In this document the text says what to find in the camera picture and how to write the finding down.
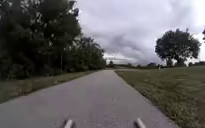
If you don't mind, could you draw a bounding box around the row of dark trees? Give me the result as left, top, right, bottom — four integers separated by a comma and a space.
0, 0, 107, 82

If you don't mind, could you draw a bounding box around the broad dark tree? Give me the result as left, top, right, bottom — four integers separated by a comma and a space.
154, 28, 202, 68

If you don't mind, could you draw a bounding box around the grey asphalt path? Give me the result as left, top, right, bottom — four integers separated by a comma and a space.
0, 69, 180, 128

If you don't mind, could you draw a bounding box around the robot's own part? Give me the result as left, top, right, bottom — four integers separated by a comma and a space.
134, 117, 147, 128
63, 119, 74, 128

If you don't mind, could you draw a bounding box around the grass field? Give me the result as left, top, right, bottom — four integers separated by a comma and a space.
114, 65, 205, 128

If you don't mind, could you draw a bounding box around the grass verge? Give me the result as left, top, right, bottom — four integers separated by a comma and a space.
0, 69, 101, 107

